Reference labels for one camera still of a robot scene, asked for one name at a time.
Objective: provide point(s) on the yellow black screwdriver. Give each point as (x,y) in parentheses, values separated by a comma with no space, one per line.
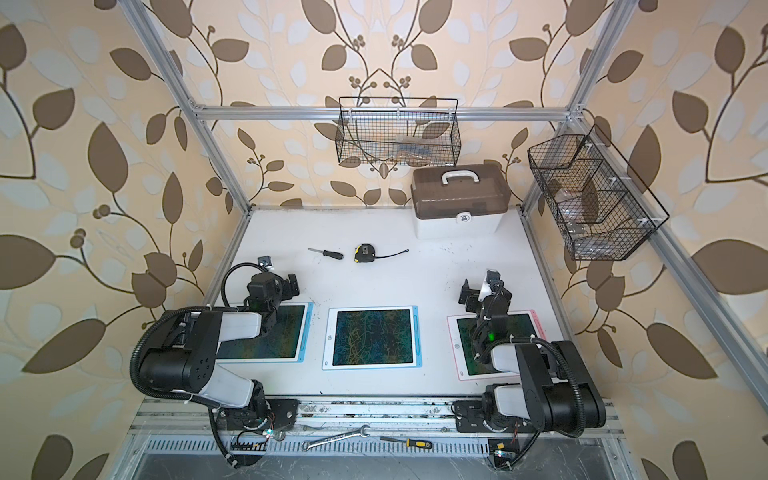
(410,443)

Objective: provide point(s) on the silver wrench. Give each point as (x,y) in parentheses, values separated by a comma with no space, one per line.
(361,432)

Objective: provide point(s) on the black wire basket back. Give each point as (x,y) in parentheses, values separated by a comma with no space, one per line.
(398,130)

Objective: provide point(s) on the black wire basket right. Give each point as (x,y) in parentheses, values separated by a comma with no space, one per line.
(602,210)

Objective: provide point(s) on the aluminium frame rail front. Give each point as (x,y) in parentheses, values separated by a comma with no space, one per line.
(322,415)

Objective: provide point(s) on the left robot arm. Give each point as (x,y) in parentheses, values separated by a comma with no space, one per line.
(176,356)

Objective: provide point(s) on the blue writing tablet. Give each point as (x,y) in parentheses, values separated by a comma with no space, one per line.
(286,342)
(359,338)

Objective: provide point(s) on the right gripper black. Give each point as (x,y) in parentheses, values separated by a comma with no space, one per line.
(474,296)

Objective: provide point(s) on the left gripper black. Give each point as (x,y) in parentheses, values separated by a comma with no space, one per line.
(282,287)

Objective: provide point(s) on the black yellow tape measure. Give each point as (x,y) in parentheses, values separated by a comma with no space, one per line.
(366,253)

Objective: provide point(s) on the brown lid storage box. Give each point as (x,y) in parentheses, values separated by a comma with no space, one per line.
(458,201)

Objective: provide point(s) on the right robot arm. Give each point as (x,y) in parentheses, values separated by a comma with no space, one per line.
(536,383)

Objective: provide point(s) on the pink writing tablet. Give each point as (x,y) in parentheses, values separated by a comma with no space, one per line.
(520,326)

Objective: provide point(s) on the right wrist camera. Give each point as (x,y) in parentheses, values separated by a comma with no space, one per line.
(492,277)

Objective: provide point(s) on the black wire basket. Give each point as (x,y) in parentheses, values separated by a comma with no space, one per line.
(602,210)
(398,130)

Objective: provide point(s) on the black handled screwdriver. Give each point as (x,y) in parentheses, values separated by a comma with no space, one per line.
(328,253)

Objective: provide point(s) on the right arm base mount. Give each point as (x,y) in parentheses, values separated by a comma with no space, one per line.
(470,417)

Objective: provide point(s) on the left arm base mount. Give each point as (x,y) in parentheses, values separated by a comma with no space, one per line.
(272,413)

